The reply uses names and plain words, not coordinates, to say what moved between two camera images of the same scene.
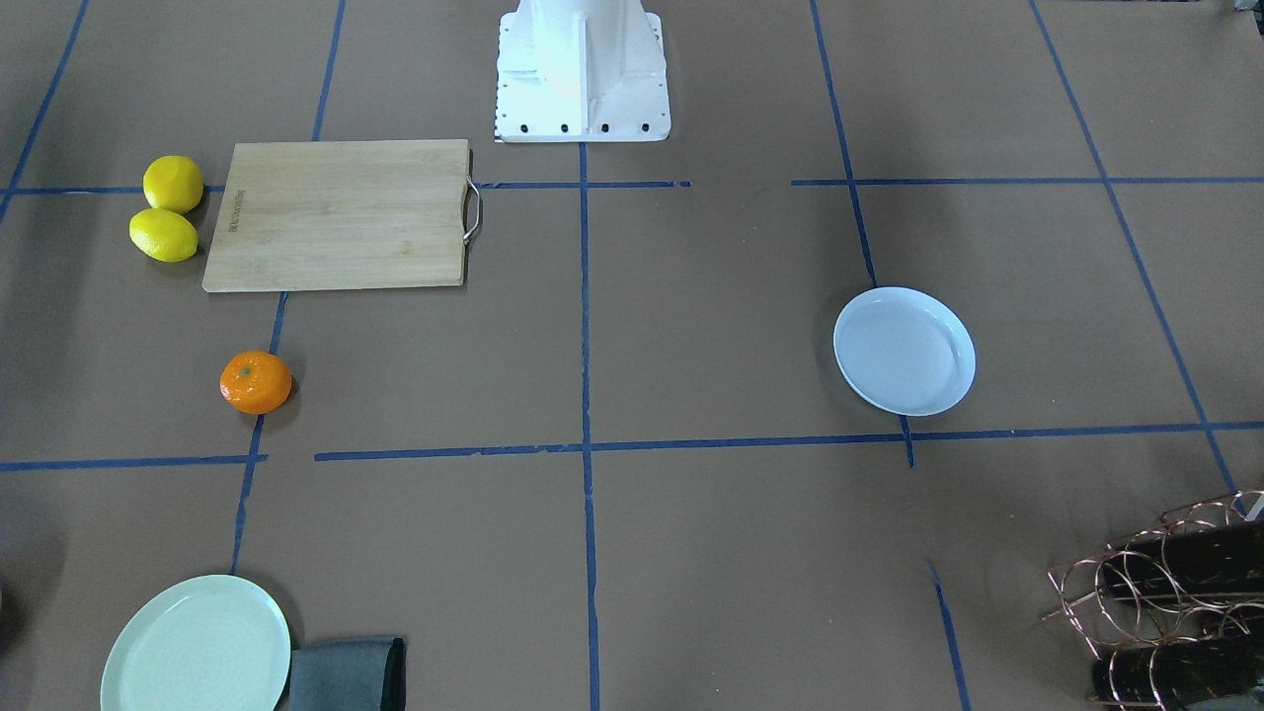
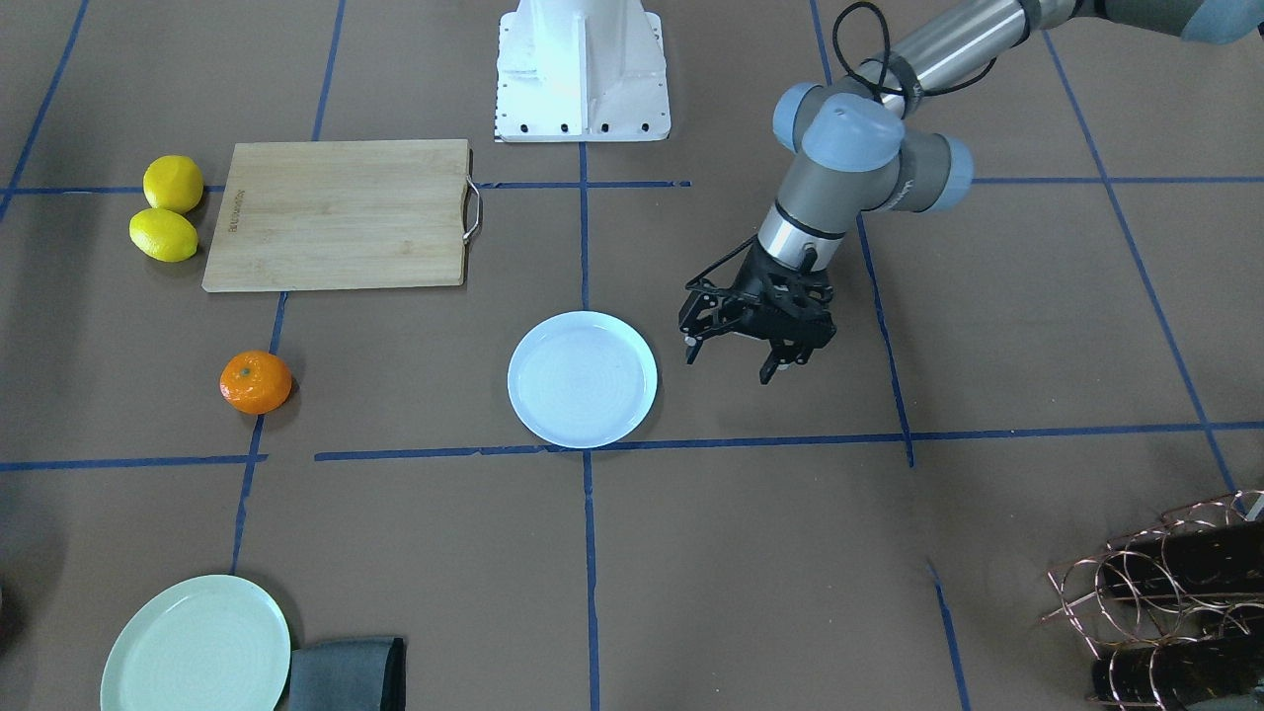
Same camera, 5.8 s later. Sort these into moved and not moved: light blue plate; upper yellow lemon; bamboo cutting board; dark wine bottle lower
Moved: light blue plate
Not moved: bamboo cutting board; dark wine bottle lower; upper yellow lemon
